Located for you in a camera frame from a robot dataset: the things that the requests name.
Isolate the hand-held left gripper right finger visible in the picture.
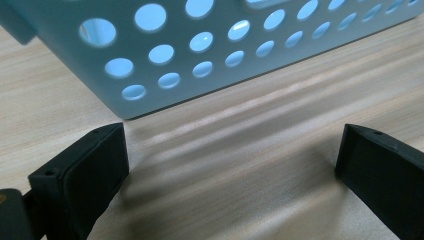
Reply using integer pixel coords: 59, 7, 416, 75
334, 123, 424, 240

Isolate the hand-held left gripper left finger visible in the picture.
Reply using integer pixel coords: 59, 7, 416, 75
27, 122, 130, 240

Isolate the blue perforated plastic basket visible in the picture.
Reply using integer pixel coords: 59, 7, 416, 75
0, 0, 424, 121

